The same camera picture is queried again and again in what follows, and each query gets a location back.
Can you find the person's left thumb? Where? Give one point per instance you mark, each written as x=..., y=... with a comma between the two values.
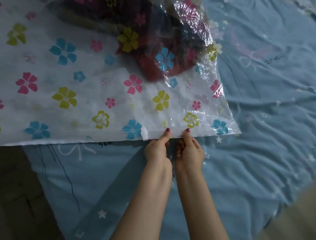
x=165, y=136

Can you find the person's left hand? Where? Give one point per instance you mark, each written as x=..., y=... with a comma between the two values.
x=155, y=150

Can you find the dark red folded clothes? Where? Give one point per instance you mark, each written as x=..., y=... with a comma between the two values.
x=153, y=37

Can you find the person's right thumb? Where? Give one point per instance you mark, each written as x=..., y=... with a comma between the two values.
x=188, y=135

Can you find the person's left forearm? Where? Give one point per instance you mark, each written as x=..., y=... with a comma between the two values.
x=143, y=200

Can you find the blue star print bed sheet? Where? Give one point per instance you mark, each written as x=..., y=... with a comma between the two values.
x=246, y=123

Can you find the person's right hand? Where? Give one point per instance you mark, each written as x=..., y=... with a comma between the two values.
x=190, y=154

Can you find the white zip slider clip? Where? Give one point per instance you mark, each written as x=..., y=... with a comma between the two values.
x=144, y=133

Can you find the person's right forearm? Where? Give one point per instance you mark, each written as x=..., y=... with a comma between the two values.
x=197, y=205

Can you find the flower print vacuum storage bag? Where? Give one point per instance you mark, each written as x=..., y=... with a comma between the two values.
x=86, y=81

